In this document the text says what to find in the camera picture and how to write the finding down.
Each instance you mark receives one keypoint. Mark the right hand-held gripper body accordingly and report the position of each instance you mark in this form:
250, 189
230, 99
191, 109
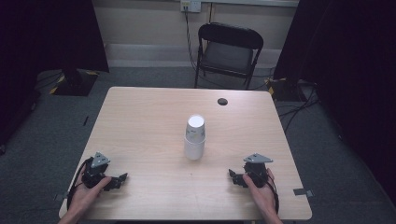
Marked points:
257, 171

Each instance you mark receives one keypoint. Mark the white paper cup printed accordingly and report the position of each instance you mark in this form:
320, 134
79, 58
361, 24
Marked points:
196, 127

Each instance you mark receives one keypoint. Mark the black stand base yellow tape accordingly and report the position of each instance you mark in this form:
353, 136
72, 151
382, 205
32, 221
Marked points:
74, 82
281, 90

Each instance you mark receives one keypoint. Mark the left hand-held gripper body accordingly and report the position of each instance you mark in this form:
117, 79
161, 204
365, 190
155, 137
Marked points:
95, 174

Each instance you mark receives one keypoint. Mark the grey tape strip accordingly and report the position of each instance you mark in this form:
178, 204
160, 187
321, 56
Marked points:
303, 192

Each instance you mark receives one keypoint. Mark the plain white paper cup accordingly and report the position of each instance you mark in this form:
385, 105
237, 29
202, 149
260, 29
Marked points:
194, 151

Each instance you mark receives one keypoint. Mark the black folding chair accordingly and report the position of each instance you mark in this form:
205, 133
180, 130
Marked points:
229, 54

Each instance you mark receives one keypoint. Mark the person's left hand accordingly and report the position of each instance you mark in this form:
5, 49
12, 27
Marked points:
85, 194

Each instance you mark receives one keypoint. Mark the dark curtain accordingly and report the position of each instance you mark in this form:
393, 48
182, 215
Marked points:
37, 46
348, 77

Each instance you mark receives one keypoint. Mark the white wall socket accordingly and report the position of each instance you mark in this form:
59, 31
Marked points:
190, 5

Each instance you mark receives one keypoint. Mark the black floor tape strip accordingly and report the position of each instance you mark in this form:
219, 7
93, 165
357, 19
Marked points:
86, 120

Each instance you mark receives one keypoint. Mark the person's right hand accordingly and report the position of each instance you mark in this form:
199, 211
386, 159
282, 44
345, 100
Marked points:
261, 194

